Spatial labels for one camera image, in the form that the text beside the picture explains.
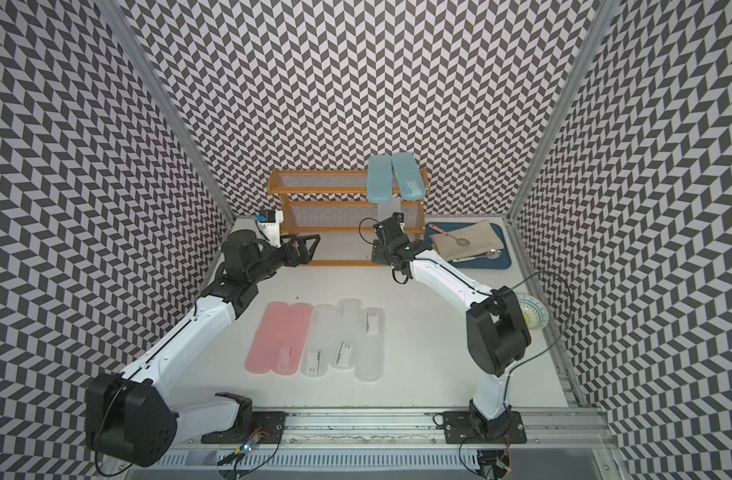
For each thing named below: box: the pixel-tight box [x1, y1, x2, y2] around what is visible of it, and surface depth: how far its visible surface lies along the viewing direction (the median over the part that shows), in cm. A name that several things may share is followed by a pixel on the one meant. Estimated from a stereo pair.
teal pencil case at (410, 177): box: [391, 152, 426, 201], surface depth 88 cm
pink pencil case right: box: [271, 303, 314, 375], surface depth 90 cm
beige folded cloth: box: [429, 220, 504, 262], surface depth 113 cm
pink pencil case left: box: [245, 301, 291, 374], surface depth 89 cm
